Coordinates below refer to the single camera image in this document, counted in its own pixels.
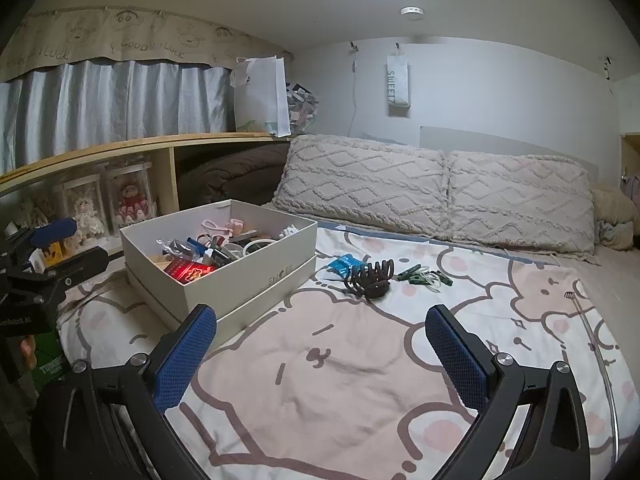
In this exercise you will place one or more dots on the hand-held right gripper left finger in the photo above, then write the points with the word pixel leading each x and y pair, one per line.
pixel 185 360

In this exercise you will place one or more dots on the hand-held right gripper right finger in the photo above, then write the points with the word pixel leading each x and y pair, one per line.
pixel 457 360

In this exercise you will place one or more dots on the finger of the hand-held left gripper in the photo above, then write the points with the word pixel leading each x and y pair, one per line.
pixel 55 232
pixel 85 262

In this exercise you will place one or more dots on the red cigarette pack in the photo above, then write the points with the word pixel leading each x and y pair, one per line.
pixel 190 271

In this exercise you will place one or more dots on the white storage box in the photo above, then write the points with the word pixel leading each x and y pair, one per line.
pixel 235 285

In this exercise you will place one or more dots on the person's left hand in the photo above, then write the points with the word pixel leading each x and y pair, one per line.
pixel 28 352

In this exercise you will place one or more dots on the small yellow box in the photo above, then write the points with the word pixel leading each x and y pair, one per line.
pixel 54 255

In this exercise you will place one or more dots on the white doll display case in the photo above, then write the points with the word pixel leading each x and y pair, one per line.
pixel 85 210

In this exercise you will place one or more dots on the green carton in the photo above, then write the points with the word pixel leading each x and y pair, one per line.
pixel 50 360

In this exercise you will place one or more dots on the red doll display case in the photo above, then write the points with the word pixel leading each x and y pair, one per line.
pixel 130 200

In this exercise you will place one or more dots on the white clothespin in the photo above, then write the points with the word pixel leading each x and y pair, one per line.
pixel 430 285

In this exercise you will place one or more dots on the green clothespin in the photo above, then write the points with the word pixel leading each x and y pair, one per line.
pixel 409 275
pixel 444 280

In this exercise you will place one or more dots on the brown hair claw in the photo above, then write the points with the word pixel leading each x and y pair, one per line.
pixel 367 282

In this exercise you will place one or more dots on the wooden shelf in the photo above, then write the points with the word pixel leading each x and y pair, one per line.
pixel 150 142

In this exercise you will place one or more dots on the printed blanket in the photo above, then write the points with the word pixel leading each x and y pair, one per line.
pixel 325 385

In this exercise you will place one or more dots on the pink eyelash curler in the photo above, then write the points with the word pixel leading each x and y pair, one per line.
pixel 232 223

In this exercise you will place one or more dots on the grey curtain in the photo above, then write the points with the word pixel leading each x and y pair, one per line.
pixel 125 105

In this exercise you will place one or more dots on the blue packet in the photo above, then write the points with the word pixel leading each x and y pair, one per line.
pixel 347 264

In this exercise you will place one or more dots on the brown folded blanket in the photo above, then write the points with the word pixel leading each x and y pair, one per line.
pixel 225 175

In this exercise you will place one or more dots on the knitted beige pillow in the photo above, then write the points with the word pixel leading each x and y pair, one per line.
pixel 520 205
pixel 360 185

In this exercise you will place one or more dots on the beige bed sheet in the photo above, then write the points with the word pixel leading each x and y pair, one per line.
pixel 610 285

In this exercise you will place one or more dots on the beige printed valance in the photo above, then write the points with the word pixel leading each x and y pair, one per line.
pixel 125 40

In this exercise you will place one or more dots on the grey headboard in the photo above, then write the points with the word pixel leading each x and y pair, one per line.
pixel 500 142

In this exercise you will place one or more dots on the white paper bag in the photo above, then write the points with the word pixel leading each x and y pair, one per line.
pixel 260 95

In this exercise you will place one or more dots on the stack of photo cards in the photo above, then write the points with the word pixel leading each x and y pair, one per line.
pixel 302 107

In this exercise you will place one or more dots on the white hanging pouch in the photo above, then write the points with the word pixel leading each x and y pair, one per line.
pixel 398 82

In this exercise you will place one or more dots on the white smoke detector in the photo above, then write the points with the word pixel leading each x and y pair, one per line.
pixel 411 12

